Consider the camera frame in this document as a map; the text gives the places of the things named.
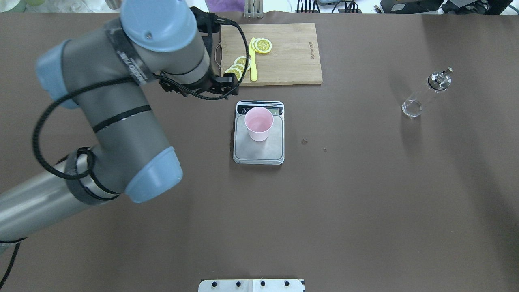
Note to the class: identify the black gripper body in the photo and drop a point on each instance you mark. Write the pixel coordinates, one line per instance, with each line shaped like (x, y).
(222, 82)

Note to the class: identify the pink plastic cup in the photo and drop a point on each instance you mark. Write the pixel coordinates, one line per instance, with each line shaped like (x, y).
(259, 121)

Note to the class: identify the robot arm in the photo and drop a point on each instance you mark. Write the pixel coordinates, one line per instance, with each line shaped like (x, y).
(102, 73)

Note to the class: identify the silver digital kitchen scale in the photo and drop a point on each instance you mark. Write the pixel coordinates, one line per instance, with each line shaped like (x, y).
(270, 151)

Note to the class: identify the lemon slice middle stack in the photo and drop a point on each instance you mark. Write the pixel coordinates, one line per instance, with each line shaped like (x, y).
(240, 67)

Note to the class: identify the lemon slice stack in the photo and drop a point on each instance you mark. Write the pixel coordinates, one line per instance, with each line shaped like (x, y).
(245, 61)
(240, 67)

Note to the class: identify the yellow plastic knife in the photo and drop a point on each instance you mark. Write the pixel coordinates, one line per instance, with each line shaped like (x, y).
(253, 70)

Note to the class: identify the lemon slice top stack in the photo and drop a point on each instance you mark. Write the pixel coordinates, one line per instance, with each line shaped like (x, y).
(245, 61)

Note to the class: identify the lemon slice by knife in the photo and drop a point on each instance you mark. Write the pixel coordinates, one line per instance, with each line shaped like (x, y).
(261, 45)

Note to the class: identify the bamboo cutting board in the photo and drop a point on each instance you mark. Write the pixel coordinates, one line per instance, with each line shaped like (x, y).
(294, 58)

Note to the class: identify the purple cloth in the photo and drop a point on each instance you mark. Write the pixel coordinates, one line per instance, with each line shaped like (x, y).
(225, 5)

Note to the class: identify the black power strip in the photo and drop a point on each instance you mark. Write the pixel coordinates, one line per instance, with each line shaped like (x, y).
(329, 6)

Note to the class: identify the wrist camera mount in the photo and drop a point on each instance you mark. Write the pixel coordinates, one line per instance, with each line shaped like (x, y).
(208, 24)

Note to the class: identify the aluminium frame post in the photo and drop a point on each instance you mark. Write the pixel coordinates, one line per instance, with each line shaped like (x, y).
(253, 9)

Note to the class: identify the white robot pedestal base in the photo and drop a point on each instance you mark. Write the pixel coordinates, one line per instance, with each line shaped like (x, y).
(252, 285)

